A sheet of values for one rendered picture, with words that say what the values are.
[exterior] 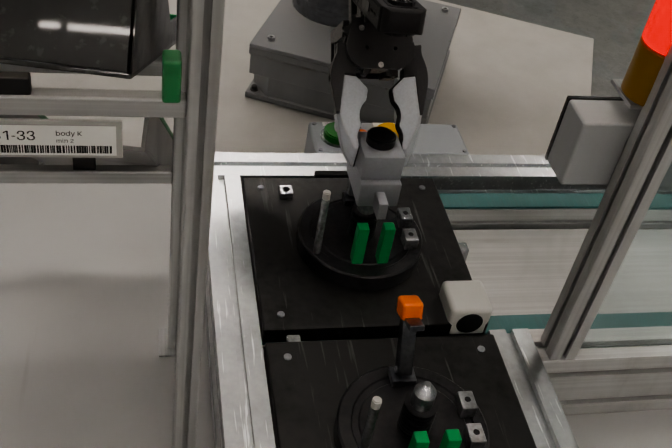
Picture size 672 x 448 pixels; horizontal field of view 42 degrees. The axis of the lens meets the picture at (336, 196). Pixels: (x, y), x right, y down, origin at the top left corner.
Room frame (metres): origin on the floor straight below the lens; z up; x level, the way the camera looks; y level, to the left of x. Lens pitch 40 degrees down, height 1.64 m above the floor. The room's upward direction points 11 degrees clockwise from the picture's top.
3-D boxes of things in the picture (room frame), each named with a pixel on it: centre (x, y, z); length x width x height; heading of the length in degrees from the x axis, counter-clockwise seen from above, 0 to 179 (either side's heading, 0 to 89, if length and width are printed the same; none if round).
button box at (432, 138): (0.96, -0.06, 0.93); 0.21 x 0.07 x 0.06; 106
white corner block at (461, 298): (0.67, -0.16, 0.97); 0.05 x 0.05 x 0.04; 16
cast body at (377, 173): (0.72, -0.04, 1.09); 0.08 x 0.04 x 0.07; 16
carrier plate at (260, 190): (0.73, -0.03, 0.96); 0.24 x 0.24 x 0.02; 16
